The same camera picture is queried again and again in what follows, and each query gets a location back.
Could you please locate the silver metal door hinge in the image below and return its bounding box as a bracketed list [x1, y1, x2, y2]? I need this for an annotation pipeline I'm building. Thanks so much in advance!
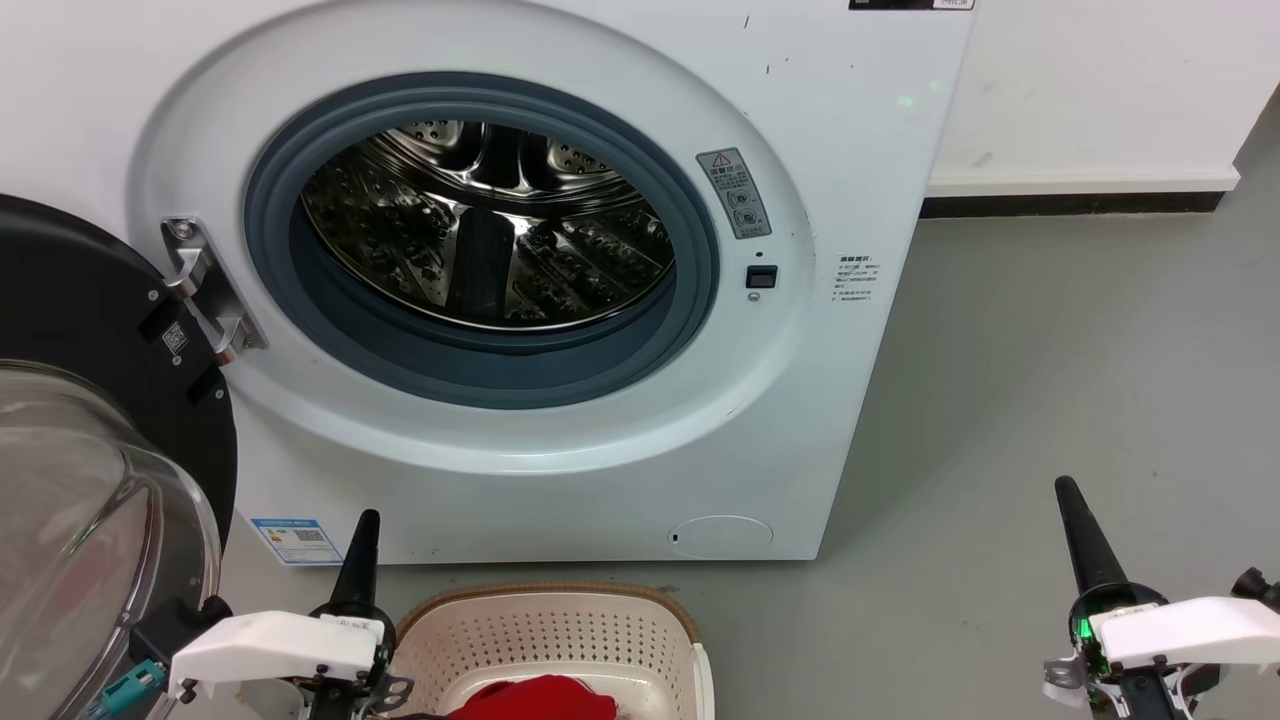
[160, 215, 268, 366]

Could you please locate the red cloth garment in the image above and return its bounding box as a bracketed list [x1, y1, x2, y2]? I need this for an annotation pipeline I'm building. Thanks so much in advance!
[447, 675, 619, 720]

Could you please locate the cream perforated laundry basket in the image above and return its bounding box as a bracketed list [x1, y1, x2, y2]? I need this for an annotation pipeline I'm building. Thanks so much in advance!
[385, 582, 716, 720]

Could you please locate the white front-load washing machine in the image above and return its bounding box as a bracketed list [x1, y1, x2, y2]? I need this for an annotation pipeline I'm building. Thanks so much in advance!
[0, 0, 976, 563]

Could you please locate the teal cable connector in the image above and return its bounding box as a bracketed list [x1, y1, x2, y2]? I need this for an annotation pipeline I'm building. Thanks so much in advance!
[98, 660, 167, 717]

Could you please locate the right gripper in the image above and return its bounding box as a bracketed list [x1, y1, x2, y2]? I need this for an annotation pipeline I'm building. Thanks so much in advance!
[1043, 476, 1226, 720]

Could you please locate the blue energy label sticker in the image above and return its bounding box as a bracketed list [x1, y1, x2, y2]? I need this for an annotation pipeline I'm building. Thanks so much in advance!
[250, 517, 344, 566]

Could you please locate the black round glass washer door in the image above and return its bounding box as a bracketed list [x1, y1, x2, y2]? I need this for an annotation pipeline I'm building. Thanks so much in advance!
[0, 193, 239, 720]

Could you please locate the stainless steel washing machine drum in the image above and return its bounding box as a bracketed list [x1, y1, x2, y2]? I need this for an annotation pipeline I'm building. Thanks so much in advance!
[300, 120, 677, 333]

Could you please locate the grey rubber door gasket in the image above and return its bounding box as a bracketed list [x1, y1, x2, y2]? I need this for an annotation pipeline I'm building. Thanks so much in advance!
[243, 72, 721, 409]

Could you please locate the grey warning sticker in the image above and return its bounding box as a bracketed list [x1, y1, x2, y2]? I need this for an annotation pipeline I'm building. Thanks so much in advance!
[696, 148, 772, 240]

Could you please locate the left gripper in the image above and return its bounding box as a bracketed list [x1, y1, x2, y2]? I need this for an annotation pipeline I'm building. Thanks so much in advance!
[300, 509, 416, 720]

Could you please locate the white and black baseboard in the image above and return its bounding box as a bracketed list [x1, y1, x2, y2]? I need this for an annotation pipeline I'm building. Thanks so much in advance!
[920, 165, 1241, 218]

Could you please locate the round white filter cover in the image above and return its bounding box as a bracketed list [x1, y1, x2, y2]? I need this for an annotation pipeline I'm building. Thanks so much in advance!
[668, 515, 774, 559]

